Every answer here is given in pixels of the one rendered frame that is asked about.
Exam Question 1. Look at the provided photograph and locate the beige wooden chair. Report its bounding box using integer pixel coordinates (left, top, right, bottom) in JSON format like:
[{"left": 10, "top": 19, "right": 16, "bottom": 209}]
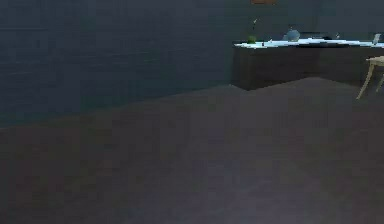
[{"left": 355, "top": 55, "right": 384, "bottom": 101}]

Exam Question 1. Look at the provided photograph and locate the blue-grey kettle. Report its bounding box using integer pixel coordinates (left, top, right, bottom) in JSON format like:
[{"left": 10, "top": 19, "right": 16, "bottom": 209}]
[{"left": 283, "top": 28, "right": 301, "bottom": 43}]

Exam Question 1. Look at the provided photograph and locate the dark counter with pale top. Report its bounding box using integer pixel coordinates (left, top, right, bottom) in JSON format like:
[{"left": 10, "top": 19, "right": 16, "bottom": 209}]
[{"left": 231, "top": 37, "right": 384, "bottom": 92}]

